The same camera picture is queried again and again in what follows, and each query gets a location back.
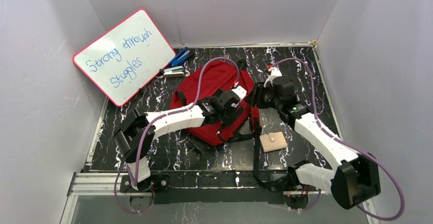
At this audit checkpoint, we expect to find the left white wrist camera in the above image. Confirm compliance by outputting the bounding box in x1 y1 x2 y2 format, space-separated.
231 85 247 101

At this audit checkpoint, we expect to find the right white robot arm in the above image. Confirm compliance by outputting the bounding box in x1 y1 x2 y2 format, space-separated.
246 81 381 209

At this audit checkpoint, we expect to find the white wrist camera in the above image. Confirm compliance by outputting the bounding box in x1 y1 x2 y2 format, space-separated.
263 65 282 87
231 85 247 101

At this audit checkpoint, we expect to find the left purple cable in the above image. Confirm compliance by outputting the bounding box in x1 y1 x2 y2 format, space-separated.
114 57 242 215

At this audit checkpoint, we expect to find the blue stapler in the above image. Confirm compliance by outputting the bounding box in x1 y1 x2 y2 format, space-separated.
160 47 192 78

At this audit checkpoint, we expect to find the beige small wallet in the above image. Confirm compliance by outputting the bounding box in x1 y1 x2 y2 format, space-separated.
259 132 287 153

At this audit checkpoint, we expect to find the white board pink frame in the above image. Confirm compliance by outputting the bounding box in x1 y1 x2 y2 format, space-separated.
72 9 176 107

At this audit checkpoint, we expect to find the red student backpack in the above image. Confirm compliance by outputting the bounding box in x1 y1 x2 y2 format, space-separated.
170 60 261 150

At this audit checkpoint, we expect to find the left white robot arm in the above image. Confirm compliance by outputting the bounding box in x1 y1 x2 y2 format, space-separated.
114 86 247 191

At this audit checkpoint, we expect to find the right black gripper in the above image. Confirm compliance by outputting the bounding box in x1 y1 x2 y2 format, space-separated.
243 82 282 111

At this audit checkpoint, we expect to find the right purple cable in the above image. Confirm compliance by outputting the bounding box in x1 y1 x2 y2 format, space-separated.
267 58 405 222

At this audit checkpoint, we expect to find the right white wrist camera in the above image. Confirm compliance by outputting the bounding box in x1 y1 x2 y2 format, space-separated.
263 65 282 87

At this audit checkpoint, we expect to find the purple cable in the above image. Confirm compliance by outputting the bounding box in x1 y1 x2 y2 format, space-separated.
267 58 405 222
114 57 242 215

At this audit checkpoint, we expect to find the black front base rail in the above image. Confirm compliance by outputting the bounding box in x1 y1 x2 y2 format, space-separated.
149 171 294 204

